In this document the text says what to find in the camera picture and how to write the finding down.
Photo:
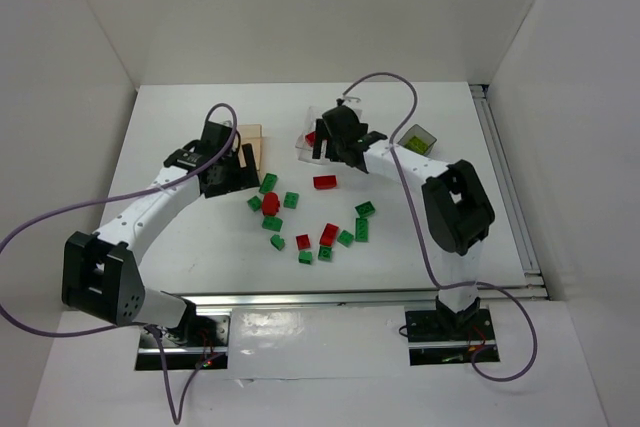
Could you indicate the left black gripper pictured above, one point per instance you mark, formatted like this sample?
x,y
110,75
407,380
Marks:
x,y
236,179

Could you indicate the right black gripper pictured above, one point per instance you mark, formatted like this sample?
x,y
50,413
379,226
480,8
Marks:
x,y
326,132

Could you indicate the red long lego brick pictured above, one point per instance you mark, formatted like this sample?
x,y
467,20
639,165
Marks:
x,y
310,138

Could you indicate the clear plastic container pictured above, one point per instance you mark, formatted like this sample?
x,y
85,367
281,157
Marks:
x,y
304,145

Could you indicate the green long lego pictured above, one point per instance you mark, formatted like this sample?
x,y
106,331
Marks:
x,y
361,230
268,183

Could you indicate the red curved lego brick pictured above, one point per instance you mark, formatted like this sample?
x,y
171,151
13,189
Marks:
x,y
325,182

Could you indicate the wooden box container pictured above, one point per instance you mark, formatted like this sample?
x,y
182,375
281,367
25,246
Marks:
x,y
250,134

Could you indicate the red round lego piece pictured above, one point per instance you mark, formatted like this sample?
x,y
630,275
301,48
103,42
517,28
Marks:
x,y
270,204

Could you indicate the green square lego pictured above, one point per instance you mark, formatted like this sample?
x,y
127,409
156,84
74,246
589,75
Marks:
x,y
290,200

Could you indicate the yellow-green long lego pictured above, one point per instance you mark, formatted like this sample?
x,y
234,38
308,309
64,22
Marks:
x,y
417,145

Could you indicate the dark smoked plastic container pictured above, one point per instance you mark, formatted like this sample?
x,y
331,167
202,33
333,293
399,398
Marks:
x,y
417,130

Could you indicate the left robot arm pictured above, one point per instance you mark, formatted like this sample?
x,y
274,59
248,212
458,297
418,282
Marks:
x,y
101,270

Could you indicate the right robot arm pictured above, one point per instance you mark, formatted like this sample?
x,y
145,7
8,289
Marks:
x,y
458,211

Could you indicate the green small lego left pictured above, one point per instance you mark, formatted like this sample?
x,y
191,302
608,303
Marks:
x,y
255,203

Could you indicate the green small lego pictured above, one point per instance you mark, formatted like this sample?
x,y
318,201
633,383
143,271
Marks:
x,y
305,257
255,203
345,238

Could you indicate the green lego below red piece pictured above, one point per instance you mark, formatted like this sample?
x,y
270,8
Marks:
x,y
272,223

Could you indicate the green lego with holes right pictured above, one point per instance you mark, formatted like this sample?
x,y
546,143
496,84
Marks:
x,y
365,210

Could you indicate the green lego with holes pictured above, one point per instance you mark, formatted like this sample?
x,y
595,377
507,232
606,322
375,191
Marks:
x,y
325,253
365,210

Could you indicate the red tilted lego brick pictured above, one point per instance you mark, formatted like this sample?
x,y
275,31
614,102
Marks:
x,y
329,235

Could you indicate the green notched lego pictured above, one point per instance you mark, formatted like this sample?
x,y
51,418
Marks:
x,y
277,242

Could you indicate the green small lego right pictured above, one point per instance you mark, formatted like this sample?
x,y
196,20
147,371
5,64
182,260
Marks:
x,y
345,238

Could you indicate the red small lego brick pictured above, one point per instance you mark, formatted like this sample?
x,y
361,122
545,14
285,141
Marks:
x,y
303,242

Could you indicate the green lego with holes bottom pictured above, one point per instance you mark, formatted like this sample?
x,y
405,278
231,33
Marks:
x,y
325,253

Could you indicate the green small lego bottom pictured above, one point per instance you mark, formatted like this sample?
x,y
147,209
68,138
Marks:
x,y
305,257

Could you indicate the aluminium front rail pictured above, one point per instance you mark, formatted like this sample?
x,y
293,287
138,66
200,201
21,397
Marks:
x,y
296,299

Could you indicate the aluminium rail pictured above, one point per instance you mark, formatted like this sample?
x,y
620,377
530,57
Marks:
x,y
534,278
296,299

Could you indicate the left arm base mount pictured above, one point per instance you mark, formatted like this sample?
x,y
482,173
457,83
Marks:
x,y
206,346

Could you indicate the aluminium right rail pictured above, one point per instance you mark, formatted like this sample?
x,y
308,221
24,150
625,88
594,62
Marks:
x,y
534,278

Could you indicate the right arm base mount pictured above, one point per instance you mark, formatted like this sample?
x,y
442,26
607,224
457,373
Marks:
x,y
430,343

